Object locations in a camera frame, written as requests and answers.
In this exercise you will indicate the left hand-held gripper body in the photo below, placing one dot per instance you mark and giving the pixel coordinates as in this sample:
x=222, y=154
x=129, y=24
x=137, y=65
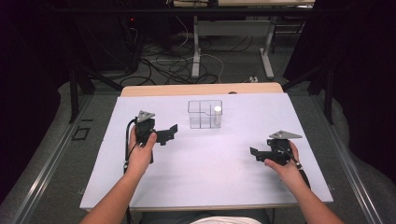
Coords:
x=144, y=126

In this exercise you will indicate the white power plug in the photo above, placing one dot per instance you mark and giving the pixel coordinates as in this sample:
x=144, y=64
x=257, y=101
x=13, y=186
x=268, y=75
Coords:
x=253, y=79

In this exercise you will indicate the white cylindrical tube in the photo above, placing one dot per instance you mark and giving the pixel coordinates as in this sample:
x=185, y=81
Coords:
x=217, y=110

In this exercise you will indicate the black computer tower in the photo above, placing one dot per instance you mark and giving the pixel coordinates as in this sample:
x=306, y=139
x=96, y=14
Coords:
x=132, y=40

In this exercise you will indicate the black metal stand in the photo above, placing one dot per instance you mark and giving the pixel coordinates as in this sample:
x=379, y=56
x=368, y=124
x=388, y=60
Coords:
x=74, y=93
x=328, y=93

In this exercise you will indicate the white table sheet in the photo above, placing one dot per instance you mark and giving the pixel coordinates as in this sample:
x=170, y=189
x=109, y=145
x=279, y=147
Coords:
x=202, y=180

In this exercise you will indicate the metal floor rail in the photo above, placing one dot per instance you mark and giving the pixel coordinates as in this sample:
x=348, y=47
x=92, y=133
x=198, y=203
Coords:
x=348, y=168
x=46, y=168

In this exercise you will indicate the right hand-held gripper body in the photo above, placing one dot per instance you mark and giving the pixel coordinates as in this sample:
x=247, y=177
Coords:
x=280, y=149

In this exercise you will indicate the person's right hand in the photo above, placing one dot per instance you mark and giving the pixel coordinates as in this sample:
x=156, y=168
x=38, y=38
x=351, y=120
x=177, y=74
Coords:
x=288, y=174

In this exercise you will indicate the white metal desk frame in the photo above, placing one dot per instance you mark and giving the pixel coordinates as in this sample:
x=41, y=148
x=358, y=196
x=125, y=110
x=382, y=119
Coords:
x=195, y=46

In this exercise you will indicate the person's left hand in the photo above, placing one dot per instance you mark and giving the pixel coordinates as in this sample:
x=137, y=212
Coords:
x=138, y=160

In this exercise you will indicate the clear acrylic divided organizer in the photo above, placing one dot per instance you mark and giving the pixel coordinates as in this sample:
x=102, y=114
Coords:
x=199, y=116

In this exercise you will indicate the person's white shirt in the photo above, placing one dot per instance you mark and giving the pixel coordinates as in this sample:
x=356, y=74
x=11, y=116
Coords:
x=225, y=220

